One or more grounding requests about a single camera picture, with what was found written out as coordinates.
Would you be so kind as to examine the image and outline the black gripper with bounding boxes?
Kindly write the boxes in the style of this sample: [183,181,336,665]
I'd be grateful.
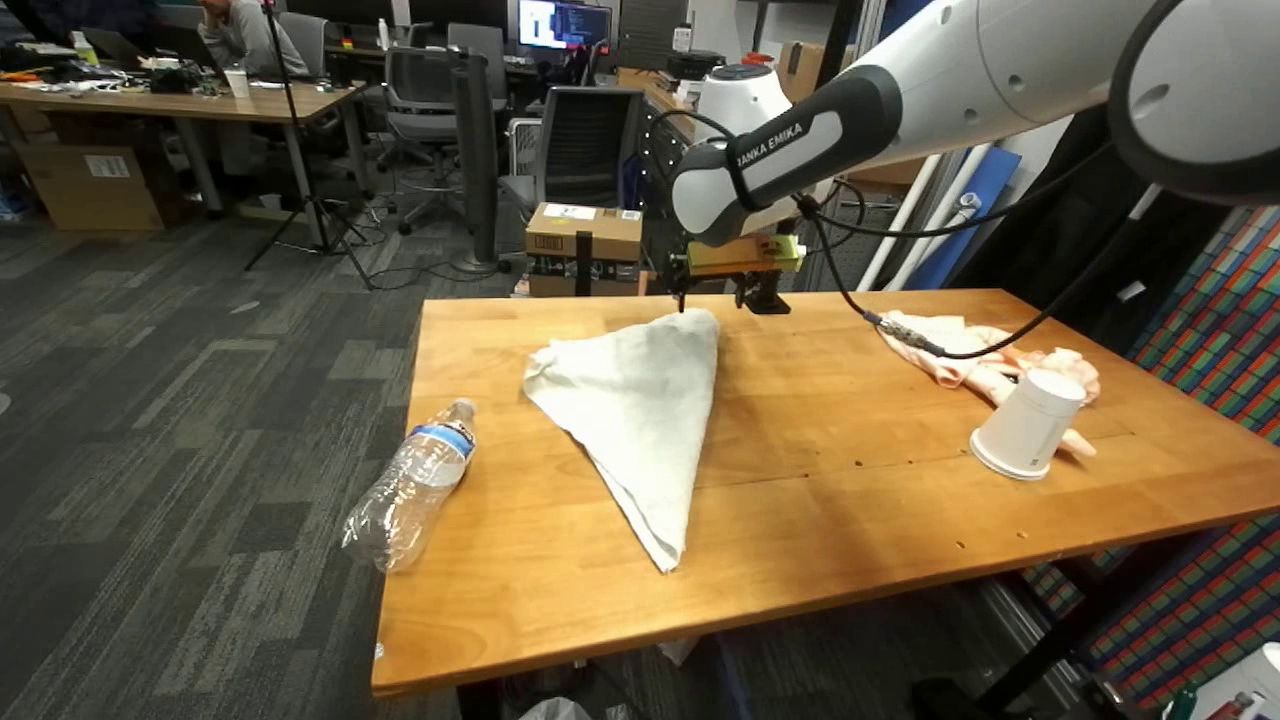
[645,212,700,315]

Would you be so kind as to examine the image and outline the white towel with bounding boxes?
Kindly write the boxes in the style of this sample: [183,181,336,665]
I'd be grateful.
[514,303,724,575]

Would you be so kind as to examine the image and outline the flat cardboard box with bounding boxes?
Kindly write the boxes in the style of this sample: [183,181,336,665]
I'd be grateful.
[520,200,650,301]

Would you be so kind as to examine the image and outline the pink cloth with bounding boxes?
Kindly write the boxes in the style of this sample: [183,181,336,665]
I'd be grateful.
[873,309,1109,470]

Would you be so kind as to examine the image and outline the lit computer monitor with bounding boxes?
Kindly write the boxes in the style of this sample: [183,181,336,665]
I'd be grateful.
[514,0,619,58]

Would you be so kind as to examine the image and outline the blue and white boards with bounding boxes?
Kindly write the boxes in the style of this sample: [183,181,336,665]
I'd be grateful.
[853,133,1030,298]

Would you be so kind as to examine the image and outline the clear plastic water bottle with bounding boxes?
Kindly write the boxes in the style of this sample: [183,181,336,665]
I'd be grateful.
[336,395,479,575]

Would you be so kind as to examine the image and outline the grey office chair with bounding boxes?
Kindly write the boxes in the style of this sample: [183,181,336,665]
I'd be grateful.
[380,17,512,233]

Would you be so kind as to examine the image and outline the white paper cup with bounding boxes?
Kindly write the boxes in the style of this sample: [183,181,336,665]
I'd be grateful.
[968,367,1093,483]

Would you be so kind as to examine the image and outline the black curtain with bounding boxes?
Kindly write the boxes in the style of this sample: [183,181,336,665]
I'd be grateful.
[992,106,1203,352]

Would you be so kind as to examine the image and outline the black tripod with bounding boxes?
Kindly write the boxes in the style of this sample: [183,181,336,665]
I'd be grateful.
[238,0,380,292]

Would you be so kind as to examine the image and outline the white plastic bag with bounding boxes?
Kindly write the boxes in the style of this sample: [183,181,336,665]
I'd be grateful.
[514,692,596,720]

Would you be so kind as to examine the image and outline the person in grey shirt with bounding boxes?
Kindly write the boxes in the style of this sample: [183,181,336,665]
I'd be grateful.
[196,0,314,80]

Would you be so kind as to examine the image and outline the colourful striped panel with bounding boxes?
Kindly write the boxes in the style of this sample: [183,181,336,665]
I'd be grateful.
[1023,198,1280,720]

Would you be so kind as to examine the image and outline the wooden office desk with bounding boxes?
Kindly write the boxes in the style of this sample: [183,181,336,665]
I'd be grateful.
[0,73,368,218]

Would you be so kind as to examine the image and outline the labelled cardboard box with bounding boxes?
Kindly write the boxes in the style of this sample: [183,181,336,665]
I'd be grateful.
[13,137,172,240]

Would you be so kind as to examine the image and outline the white box with sticker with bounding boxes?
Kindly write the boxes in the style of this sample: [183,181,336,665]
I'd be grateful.
[1173,637,1280,720]

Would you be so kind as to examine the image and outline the black camera pole stand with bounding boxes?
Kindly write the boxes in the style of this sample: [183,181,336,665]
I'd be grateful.
[734,0,863,319]

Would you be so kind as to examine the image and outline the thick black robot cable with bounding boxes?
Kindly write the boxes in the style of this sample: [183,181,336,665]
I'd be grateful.
[790,133,1165,367]

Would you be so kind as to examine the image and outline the black table frame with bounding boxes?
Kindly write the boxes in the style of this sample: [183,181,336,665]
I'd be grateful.
[916,531,1203,720]

